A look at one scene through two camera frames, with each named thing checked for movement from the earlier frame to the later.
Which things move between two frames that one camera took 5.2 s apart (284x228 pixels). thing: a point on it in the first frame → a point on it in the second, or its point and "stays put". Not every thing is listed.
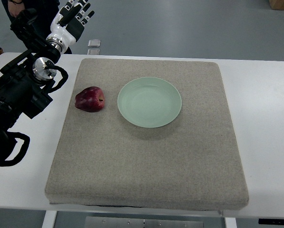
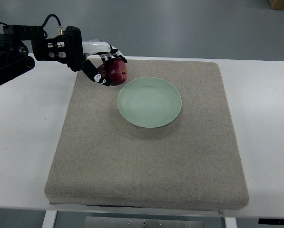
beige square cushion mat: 191,162 stays put
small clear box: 94,43 stays put
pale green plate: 149,102 stays put
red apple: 90,99 → 113,71
